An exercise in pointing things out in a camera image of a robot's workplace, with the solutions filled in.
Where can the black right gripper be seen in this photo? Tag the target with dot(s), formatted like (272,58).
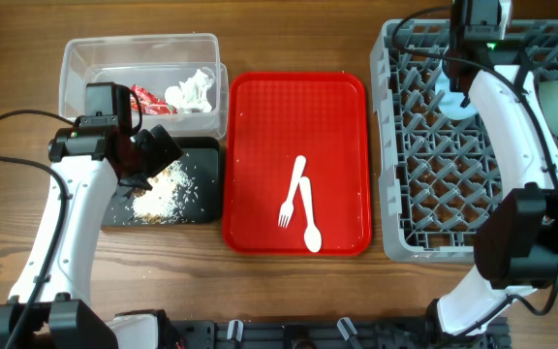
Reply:
(451,74)

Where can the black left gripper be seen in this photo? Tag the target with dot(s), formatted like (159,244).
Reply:
(161,156)

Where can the light blue plate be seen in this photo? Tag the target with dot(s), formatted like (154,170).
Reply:
(450,105)

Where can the red snack wrapper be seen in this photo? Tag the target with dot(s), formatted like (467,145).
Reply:
(148,103)

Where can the rice and food scraps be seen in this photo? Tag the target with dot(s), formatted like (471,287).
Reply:
(175,197)

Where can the white napkin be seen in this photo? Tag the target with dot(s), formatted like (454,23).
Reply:
(191,95)

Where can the white plastic fork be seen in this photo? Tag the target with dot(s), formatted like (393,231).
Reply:
(287,207)

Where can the white plastic spoon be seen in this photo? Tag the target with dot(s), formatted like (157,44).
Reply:
(312,235)

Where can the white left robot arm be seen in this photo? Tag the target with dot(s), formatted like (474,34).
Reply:
(49,305)

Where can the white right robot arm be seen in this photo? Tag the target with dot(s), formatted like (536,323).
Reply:
(516,247)

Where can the grey dishwasher rack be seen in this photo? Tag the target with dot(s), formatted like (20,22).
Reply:
(439,180)

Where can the black plastic tray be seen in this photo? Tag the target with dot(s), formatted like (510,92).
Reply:
(206,153)

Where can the clear plastic bin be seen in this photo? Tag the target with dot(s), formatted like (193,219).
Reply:
(154,63)

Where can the red serving tray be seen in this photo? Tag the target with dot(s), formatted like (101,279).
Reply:
(273,118)

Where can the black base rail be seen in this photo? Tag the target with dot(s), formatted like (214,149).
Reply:
(332,334)

